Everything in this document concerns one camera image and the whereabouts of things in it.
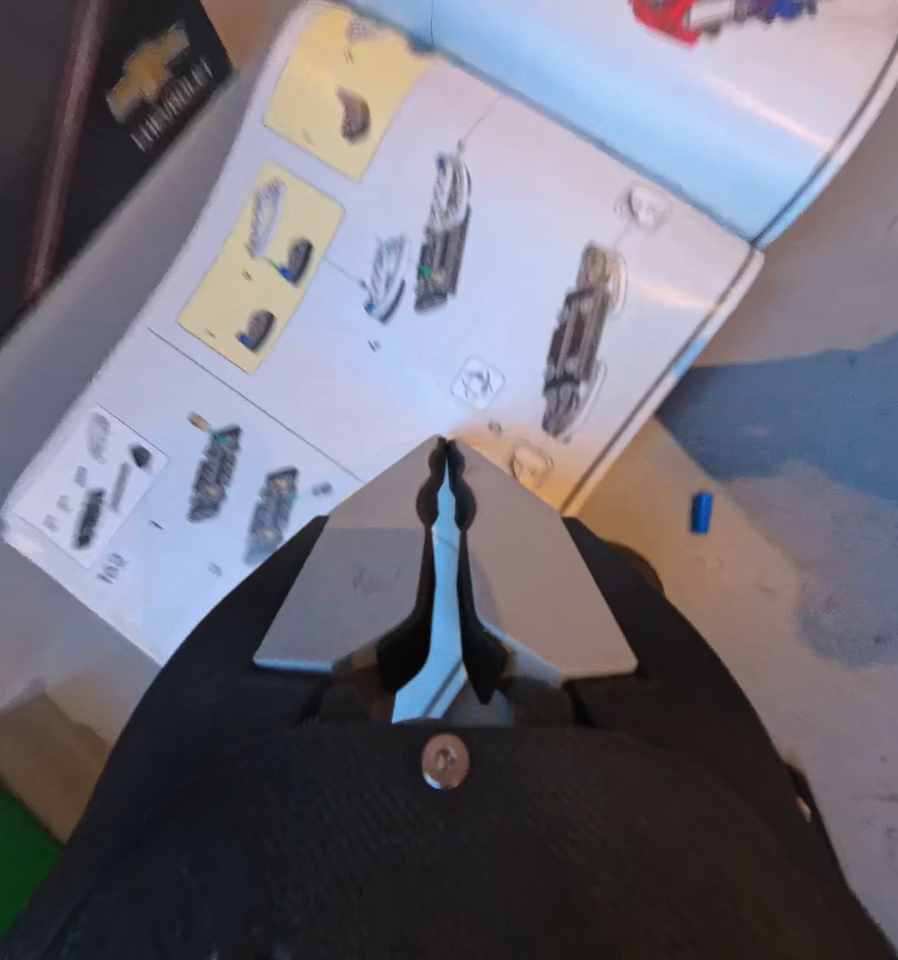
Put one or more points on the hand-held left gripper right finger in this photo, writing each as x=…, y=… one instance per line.
x=546, y=592

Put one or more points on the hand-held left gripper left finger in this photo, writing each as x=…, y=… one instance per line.
x=344, y=592

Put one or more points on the grey desk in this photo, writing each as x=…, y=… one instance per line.
x=794, y=600

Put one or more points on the blue connector pin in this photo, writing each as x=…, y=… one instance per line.
x=702, y=513

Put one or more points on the open instruction booklet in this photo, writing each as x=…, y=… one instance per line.
x=419, y=225

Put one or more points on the toy car picture box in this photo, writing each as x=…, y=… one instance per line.
x=44, y=150

